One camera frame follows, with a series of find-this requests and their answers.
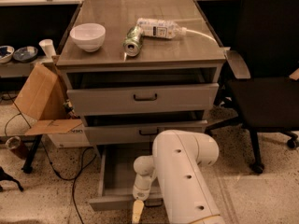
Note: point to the black stand leg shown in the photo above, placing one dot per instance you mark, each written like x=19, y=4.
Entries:
x=27, y=167

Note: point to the blue patterned bowl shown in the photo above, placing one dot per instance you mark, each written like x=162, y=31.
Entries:
x=25, y=54

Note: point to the open cardboard box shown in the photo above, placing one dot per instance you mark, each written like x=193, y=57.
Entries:
x=42, y=98

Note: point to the white blue bowl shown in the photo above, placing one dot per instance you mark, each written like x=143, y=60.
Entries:
x=6, y=53

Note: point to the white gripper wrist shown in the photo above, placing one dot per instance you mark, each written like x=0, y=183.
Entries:
x=140, y=192

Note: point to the grey top drawer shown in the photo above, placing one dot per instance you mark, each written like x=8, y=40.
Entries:
x=130, y=100

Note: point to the brown cup on floor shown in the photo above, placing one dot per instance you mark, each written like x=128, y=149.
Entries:
x=17, y=147

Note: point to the white paper cup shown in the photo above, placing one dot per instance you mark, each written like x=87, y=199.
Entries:
x=47, y=47

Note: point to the clear plastic water bottle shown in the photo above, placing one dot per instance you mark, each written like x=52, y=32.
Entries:
x=160, y=28

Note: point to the black office chair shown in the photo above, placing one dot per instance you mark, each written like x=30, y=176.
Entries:
x=260, y=77

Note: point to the white ceramic bowl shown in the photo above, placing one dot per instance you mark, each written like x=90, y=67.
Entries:
x=88, y=36

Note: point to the grey three-drawer cabinet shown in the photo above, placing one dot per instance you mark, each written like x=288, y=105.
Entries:
x=195, y=58

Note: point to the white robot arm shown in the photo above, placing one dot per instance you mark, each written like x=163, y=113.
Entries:
x=175, y=163

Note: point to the grey middle drawer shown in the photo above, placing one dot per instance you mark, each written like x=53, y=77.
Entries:
x=138, y=133

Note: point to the green soda can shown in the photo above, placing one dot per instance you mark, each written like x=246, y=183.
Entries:
x=133, y=41

